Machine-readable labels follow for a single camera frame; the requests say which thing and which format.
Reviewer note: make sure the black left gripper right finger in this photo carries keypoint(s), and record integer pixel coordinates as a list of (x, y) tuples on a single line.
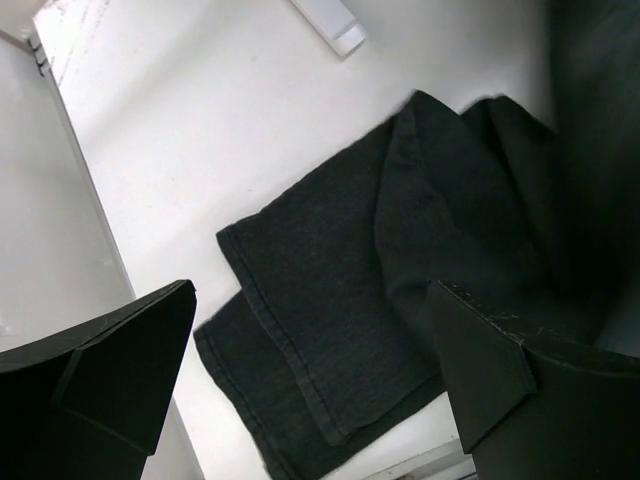
[(530, 403)]

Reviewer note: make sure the black trousers on hanger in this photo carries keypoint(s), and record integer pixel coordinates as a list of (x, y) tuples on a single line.
[(594, 60)]

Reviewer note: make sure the black trousers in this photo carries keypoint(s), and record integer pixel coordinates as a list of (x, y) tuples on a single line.
[(594, 60), (329, 342)]

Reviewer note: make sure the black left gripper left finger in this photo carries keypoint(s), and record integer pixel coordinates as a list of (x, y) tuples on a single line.
[(90, 402)]

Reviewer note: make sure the grey clothes rack frame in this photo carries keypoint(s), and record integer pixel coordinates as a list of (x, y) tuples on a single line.
[(335, 23)]

